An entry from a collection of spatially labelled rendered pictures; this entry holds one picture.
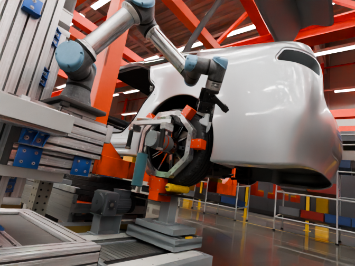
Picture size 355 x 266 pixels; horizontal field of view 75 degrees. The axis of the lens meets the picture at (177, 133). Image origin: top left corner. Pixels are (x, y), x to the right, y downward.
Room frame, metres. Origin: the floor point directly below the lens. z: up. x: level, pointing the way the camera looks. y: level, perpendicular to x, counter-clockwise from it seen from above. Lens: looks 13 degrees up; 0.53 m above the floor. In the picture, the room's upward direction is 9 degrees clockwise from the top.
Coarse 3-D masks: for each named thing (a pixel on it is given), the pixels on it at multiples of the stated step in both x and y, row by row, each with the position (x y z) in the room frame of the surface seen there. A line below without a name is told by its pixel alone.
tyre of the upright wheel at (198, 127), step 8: (192, 120) 1.80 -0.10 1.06; (200, 128) 1.74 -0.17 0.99; (200, 136) 1.74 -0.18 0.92; (208, 136) 1.78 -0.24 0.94; (208, 144) 1.77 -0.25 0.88; (200, 152) 1.72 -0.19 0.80; (208, 152) 1.79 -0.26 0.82; (192, 160) 1.76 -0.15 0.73; (200, 160) 1.74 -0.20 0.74; (208, 160) 1.81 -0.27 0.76; (184, 168) 1.80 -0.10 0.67; (192, 168) 1.76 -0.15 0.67; (200, 168) 1.79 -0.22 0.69; (208, 168) 1.88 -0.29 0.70; (176, 176) 1.84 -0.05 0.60; (184, 176) 1.80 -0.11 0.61; (192, 176) 1.82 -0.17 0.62; (200, 176) 1.88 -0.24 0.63; (176, 184) 1.87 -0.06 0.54; (184, 184) 1.91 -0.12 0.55; (192, 184) 1.96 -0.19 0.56
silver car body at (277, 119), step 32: (256, 0) 2.21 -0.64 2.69; (288, 0) 2.36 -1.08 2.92; (320, 0) 2.24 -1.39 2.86; (288, 32) 2.76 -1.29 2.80; (128, 64) 2.77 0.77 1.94; (160, 64) 2.16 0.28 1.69; (256, 64) 1.50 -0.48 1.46; (288, 64) 1.38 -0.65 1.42; (160, 96) 2.07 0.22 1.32; (224, 96) 1.65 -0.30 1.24; (256, 96) 1.49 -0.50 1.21; (288, 96) 1.37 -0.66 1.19; (320, 96) 1.40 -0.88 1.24; (224, 128) 1.63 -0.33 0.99; (256, 128) 1.48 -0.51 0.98; (288, 128) 1.38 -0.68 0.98; (320, 128) 1.43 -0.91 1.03; (224, 160) 1.61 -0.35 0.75; (256, 160) 1.46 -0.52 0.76; (288, 160) 1.39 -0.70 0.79; (320, 160) 1.60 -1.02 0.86
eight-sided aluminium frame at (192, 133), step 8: (160, 112) 1.91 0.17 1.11; (168, 112) 1.86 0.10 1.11; (176, 112) 1.80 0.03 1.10; (184, 120) 1.74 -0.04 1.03; (144, 128) 2.01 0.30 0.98; (152, 128) 2.01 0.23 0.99; (192, 128) 1.69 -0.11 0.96; (144, 136) 2.01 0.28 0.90; (192, 136) 1.70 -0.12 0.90; (144, 144) 2.02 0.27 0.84; (144, 152) 2.04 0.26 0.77; (192, 152) 1.72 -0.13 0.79; (184, 160) 1.70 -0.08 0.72; (152, 168) 1.97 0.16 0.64; (176, 168) 1.74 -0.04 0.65; (160, 176) 1.84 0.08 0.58; (168, 176) 1.79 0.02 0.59
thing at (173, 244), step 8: (128, 224) 2.02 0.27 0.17; (136, 224) 2.07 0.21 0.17; (128, 232) 2.01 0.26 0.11; (136, 232) 1.96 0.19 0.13; (144, 232) 1.90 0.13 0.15; (152, 232) 1.86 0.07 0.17; (160, 232) 1.90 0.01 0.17; (144, 240) 1.89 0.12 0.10; (152, 240) 1.84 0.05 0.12; (160, 240) 1.80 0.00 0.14; (168, 240) 1.75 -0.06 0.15; (176, 240) 1.73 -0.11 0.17; (184, 240) 1.80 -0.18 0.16; (192, 240) 1.88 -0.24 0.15; (200, 240) 1.97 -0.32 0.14; (168, 248) 1.75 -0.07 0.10; (176, 248) 1.74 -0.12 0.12; (184, 248) 1.81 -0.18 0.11; (192, 248) 1.89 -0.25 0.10
